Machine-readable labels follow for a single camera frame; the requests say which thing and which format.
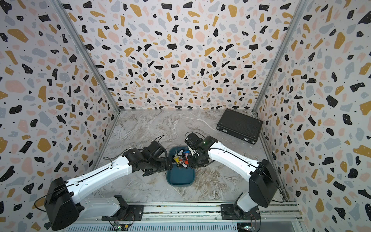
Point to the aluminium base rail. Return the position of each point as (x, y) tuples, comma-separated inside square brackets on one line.
[(198, 217)]

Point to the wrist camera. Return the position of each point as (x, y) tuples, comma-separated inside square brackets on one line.
[(192, 139), (158, 146)]

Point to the teal plastic storage box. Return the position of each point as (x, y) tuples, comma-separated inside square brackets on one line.
[(180, 176)]

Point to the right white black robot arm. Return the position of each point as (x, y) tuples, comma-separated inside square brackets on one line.
[(260, 175)]

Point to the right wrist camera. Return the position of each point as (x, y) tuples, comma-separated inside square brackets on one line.
[(192, 139)]

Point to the black hard case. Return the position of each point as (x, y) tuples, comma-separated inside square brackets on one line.
[(241, 126)]

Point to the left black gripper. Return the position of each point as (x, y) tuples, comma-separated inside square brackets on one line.
[(164, 166)]

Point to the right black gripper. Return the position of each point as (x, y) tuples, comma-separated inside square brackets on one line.
[(191, 164)]

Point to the yellow tag key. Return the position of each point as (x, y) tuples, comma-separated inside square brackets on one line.
[(175, 159)]

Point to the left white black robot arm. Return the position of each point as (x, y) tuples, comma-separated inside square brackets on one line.
[(66, 200)]

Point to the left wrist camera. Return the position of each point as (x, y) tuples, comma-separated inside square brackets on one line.
[(158, 146)]

